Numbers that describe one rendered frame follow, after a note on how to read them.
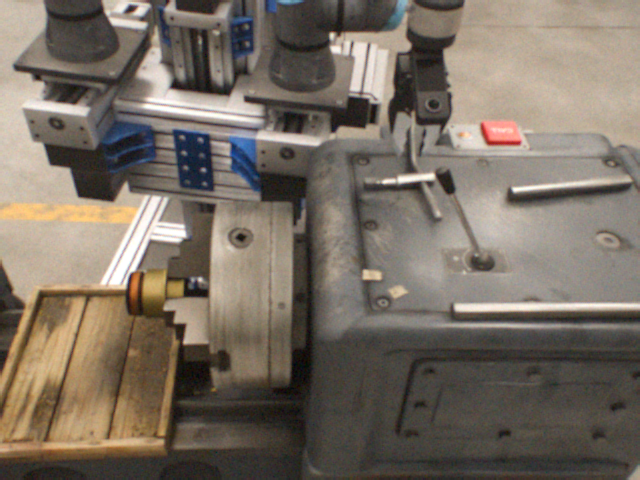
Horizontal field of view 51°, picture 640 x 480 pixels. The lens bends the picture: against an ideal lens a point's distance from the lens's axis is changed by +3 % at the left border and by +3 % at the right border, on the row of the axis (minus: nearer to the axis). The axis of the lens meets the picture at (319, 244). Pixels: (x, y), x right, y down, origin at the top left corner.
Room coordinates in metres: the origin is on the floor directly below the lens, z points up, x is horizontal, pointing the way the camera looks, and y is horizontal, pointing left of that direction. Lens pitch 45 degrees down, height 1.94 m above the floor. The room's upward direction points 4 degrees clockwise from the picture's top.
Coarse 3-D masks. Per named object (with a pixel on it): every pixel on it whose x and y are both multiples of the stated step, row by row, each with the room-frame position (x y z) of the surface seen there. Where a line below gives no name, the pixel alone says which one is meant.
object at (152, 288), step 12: (132, 276) 0.73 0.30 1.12; (144, 276) 0.73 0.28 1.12; (156, 276) 0.73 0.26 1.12; (132, 288) 0.70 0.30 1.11; (144, 288) 0.70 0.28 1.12; (156, 288) 0.70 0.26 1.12; (168, 288) 0.71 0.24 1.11; (180, 288) 0.71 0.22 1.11; (132, 300) 0.69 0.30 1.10; (144, 300) 0.69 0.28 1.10; (156, 300) 0.69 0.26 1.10; (132, 312) 0.68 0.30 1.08; (144, 312) 0.68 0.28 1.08; (156, 312) 0.68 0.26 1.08
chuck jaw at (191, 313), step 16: (176, 304) 0.68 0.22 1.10; (192, 304) 0.69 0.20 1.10; (176, 320) 0.65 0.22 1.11; (192, 320) 0.65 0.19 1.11; (176, 336) 0.64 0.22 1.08; (192, 336) 0.61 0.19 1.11; (192, 352) 0.60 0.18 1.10; (208, 352) 0.60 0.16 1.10; (224, 352) 0.59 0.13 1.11; (224, 368) 0.58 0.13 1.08
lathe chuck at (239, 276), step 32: (224, 224) 0.74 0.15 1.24; (256, 224) 0.74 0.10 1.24; (224, 256) 0.68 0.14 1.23; (256, 256) 0.69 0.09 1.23; (224, 288) 0.64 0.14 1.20; (256, 288) 0.64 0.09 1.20; (224, 320) 0.61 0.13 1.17; (256, 320) 0.61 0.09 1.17; (256, 352) 0.59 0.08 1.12; (224, 384) 0.59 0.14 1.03; (256, 384) 0.59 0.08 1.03
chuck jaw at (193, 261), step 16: (192, 224) 0.79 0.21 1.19; (208, 224) 0.79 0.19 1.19; (192, 240) 0.77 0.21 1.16; (208, 240) 0.77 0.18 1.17; (176, 256) 0.78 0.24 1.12; (192, 256) 0.76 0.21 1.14; (208, 256) 0.76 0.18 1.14; (176, 272) 0.74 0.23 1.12; (192, 272) 0.74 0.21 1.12; (208, 272) 0.74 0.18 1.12
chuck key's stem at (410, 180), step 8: (400, 176) 0.84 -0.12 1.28; (408, 176) 0.84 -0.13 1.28; (416, 176) 0.84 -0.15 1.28; (424, 176) 0.85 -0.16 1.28; (432, 176) 0.85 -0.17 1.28; (368, 184) 0.82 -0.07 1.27; (376, 184) 0.83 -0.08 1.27; (384, 184) 0.83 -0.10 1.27; (392, 184) 0.83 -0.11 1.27; (400, 184) 0.83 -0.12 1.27; (408, 184) 0.83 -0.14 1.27; (416, 184) 0.84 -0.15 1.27; (432, 184) 0.84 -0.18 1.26
